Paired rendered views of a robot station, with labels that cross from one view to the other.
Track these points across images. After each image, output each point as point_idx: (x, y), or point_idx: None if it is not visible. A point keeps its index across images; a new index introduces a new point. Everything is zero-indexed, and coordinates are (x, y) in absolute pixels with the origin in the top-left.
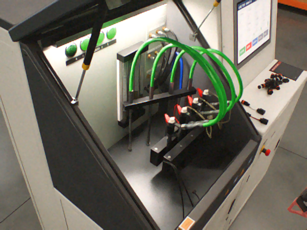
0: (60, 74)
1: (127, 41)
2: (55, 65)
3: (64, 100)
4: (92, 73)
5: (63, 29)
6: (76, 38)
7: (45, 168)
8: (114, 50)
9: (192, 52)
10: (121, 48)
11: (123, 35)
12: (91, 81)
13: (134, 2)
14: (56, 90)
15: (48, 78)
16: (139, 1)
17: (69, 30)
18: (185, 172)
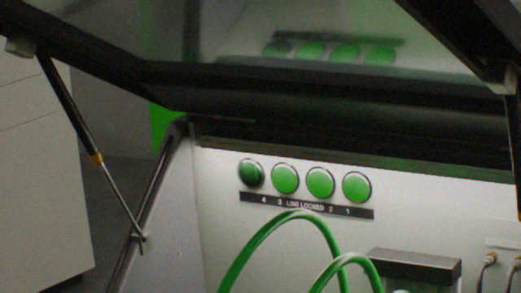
0: (227, 210)
1: (412, 237)
2: (219, 187)
3: (130, 224)
4: (304, 257)
5: (242, 126)
6: (240, 149)
7: None
8: (368, 235)
9: (243, 248)
10: (391, 243)
11: (397, 212)
12: (300, 273)
13: (449, 146)
14: (137, 203)
15: (146, 181)
16: (459, 150)
17: (248, 131)
18: None
